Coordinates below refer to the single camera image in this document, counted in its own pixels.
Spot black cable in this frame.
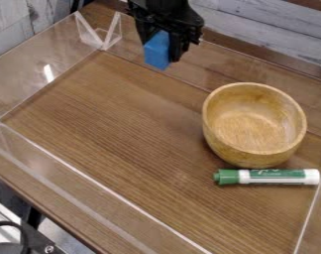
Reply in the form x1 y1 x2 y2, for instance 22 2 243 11
0 219 28 254

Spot green and white marker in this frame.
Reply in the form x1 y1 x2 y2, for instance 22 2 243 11
213 169 321 186

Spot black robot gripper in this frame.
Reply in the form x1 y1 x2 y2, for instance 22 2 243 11
127 0 204 63

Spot clear acrylic tray walls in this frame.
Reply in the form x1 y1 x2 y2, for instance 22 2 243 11
0 10 321 254

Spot light wooden bowl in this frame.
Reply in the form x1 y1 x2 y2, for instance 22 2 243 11
201 82 307 169

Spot black metal stand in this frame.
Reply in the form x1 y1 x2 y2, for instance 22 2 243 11
20 206 57 254

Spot blue rectangular block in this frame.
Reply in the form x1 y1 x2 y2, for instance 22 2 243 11
143 31 169 70

